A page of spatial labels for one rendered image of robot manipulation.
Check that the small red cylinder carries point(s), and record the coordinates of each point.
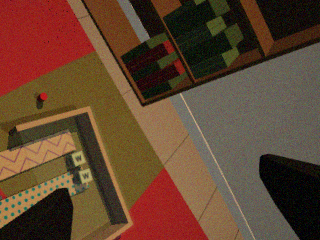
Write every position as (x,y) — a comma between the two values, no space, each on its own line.
(41,97)

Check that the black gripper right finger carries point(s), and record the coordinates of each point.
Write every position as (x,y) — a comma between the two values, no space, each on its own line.
(295,189)

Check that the tan strip with green polka dots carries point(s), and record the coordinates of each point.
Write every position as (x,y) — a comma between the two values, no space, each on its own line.
(11,207)

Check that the tan open-top wooden box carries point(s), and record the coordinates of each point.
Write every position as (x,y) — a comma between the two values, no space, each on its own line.
(68,151)

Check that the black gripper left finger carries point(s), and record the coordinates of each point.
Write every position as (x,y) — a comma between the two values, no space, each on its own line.
(50,219)

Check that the tan zigzag-patterned strip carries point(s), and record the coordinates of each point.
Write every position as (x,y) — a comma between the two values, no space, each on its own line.
(12,161)

